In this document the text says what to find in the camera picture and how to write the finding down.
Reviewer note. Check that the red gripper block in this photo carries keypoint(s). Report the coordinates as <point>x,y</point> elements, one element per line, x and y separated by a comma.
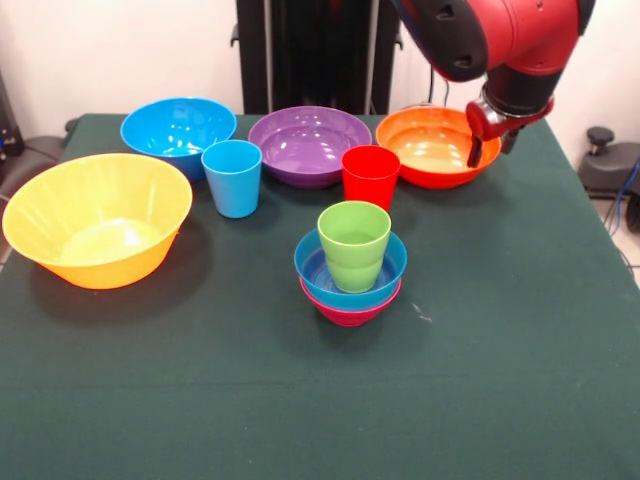
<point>492,130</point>

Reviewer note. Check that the green cup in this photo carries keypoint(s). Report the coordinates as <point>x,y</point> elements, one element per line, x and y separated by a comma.
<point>355,265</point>

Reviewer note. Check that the small blue bowl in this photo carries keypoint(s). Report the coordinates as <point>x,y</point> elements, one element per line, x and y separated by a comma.
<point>312,270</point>

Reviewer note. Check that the pink bowl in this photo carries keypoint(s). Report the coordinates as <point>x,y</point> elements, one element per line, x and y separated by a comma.
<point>350,315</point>

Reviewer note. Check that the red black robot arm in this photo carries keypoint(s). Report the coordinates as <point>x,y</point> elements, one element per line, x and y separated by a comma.
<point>515,45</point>

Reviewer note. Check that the orange bowl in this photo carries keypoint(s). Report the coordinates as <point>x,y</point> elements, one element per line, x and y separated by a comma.
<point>430,140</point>

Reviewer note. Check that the red cup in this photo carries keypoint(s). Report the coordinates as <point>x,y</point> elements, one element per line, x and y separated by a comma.
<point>370,180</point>

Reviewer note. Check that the purple bowl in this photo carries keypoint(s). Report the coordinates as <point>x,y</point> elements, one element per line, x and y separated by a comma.
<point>300,150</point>

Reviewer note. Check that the blue cup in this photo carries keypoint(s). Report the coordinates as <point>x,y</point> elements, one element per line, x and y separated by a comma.
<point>232,190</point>

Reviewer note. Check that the dark green tablecloth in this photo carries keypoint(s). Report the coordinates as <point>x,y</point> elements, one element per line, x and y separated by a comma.
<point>300,390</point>

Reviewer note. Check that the large blue bowl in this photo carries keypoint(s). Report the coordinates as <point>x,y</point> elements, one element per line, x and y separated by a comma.
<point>170,125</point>

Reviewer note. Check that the large yellow bowl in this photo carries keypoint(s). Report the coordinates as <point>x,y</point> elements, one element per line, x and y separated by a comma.
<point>100,250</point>

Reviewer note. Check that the black equipment rack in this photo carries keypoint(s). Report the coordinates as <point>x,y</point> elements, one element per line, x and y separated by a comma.
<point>7,130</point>

